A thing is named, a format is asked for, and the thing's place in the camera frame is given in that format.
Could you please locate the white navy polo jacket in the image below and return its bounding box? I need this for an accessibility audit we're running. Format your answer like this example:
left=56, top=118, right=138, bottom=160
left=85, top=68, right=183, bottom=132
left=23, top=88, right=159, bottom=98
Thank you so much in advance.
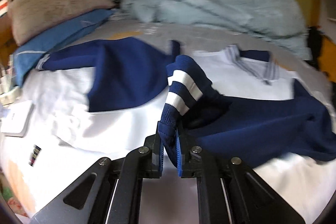
left=1, top=44, right=335, bottom=223

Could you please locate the black clothing pile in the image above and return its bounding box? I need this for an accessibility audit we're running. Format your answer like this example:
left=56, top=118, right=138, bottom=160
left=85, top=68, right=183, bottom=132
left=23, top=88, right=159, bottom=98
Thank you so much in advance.
left=305, top=26, right=323, bottom=71

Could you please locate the grey printed bed sheet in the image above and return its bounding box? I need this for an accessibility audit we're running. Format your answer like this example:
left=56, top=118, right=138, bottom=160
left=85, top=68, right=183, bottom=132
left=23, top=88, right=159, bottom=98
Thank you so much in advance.
left=69, top=19, right=333, bottom=100

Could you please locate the white power adapter box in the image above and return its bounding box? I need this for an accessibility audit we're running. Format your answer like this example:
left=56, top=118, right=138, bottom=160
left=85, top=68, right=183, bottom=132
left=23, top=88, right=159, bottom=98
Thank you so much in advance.
left=1, top=101, right=34, bottom=138

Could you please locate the blue pillow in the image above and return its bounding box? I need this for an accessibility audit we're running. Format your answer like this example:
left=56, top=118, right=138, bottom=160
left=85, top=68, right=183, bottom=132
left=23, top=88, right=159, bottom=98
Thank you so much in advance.
left=14, top=9, right=114, bottom=87

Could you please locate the light blue quilted duvet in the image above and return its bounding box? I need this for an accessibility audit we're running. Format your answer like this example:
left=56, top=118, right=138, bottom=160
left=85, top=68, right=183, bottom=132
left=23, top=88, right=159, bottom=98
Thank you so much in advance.
left=111, top=0, right=311, bottom=60

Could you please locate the beige pillow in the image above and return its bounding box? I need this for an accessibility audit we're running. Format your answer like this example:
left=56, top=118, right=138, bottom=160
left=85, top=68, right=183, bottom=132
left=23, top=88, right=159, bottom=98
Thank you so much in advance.
left=8, top=0, right=115, bottom=47

